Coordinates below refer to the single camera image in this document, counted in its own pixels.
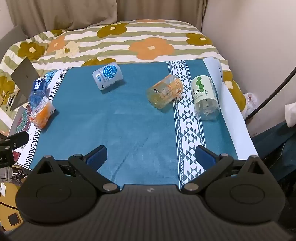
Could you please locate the blue label water bottle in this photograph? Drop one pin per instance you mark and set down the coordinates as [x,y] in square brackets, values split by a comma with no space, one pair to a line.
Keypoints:
[38,89]

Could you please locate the grey laptop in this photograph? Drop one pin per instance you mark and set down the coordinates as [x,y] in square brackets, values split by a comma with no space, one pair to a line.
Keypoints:
[23,75]

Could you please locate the clear bottle green-dot label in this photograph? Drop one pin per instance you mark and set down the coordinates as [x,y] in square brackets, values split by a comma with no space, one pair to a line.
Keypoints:
[205,97]

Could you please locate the floral striped blanket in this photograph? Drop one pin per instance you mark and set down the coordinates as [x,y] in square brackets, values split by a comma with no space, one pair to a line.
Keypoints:
[150,34]

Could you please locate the teal patterned tablecloth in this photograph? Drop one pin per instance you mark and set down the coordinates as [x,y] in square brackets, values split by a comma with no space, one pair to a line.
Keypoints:
[120,122]

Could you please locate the orange jelly cup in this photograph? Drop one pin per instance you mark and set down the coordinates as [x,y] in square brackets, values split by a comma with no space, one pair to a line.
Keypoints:
[42,113]

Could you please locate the round patterned mat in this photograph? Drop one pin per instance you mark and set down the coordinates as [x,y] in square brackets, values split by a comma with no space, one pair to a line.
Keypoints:
[20,120]

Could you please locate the orange clear plastic bottle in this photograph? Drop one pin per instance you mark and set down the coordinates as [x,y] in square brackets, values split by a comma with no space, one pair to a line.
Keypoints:
[165,91]

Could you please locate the white cloth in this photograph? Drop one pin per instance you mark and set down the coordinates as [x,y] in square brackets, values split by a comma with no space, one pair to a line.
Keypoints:
[291,114]

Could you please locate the clear plastic bag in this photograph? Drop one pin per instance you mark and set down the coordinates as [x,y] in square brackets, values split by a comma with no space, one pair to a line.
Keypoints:
[248,100]

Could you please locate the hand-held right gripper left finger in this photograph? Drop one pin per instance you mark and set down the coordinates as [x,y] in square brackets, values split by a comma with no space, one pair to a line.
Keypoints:
[98,154]

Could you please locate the dark blue cloth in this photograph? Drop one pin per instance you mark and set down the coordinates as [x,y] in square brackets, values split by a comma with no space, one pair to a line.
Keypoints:
[277,143]

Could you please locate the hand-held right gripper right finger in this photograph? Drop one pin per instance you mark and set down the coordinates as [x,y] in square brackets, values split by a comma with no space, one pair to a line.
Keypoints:
[204,157]

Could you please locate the yellow box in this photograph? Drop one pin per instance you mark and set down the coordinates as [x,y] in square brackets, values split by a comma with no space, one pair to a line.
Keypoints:
[9,208]

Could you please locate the beige curtain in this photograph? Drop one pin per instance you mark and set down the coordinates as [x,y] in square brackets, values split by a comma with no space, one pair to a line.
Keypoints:
[161,10]

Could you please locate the white cup with blue label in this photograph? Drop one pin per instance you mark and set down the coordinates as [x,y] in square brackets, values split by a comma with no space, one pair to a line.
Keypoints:
[108,76]

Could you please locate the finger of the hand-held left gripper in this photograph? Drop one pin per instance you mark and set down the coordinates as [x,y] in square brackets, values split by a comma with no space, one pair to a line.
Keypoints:
[17,140]

